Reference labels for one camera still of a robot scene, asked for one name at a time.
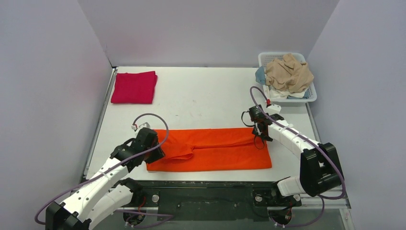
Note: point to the folded red t-shirt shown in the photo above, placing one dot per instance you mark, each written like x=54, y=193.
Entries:
x=134, y=88

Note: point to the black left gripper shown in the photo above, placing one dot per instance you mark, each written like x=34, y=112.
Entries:
x=155, y=153

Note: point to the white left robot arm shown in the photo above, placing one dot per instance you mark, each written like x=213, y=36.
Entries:
x=101, y=187

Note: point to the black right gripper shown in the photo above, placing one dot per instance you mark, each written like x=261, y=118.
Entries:
x=259, y=129

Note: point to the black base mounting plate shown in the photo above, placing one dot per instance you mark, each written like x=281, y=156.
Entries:
x=207, y=201

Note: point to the white plastic laundry basket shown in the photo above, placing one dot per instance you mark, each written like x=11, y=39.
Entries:
x=266, y=57

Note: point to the orange t-shirt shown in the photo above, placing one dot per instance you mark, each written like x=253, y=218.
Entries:
x=221, y=149

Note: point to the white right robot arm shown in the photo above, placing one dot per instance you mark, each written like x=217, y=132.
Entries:
x=320, y=169

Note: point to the white garment in basket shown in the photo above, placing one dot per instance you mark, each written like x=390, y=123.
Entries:
x=278, y=94

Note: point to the blue garment in basket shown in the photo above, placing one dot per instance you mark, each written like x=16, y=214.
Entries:
x=260, y=76

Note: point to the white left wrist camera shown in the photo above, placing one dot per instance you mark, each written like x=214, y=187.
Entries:
x=136, y=127

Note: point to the beige crumpled t-shirt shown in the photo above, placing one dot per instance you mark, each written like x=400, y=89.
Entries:
x=288, y=74

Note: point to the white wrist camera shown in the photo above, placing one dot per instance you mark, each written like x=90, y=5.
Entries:
x=273, y=109
x=136, y=127

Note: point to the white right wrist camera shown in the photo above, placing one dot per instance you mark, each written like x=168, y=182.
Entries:
x=273, y=109

